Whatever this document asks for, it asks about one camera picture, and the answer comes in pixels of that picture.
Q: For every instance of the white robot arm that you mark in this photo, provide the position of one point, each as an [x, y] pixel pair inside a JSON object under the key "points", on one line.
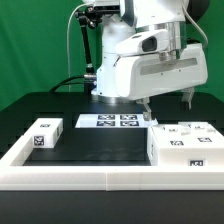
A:
{"points": [[144, 50]]}

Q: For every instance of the white U-shaped border frame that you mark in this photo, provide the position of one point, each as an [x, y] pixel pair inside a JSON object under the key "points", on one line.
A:
{"points": [[15, 175]]}

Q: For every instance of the black camera on mount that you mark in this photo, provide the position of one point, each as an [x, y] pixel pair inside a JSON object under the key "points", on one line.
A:
{"points": [[111, 9]]}

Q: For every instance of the white cabinet body box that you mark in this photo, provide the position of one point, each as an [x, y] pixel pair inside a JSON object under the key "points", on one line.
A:
{"points": [[182, 156]]}

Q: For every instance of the white block with markers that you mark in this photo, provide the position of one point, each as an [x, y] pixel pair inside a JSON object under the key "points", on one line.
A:
{"points": [[46, 132]]}

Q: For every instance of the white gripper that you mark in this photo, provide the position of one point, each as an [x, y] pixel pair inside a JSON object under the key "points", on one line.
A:
{"points": [[146, 76]]}

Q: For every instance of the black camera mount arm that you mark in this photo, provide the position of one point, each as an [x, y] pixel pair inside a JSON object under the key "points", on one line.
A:
{"points": [[86, 20]]}

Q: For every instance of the white flat marker plate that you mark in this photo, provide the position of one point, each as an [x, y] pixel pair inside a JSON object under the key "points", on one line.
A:
{"points": [[113, 121]]}

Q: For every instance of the white cabinet door piece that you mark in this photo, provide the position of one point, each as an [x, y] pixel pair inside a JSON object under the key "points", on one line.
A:
{"points": [[200, 135], [170, 134]]}

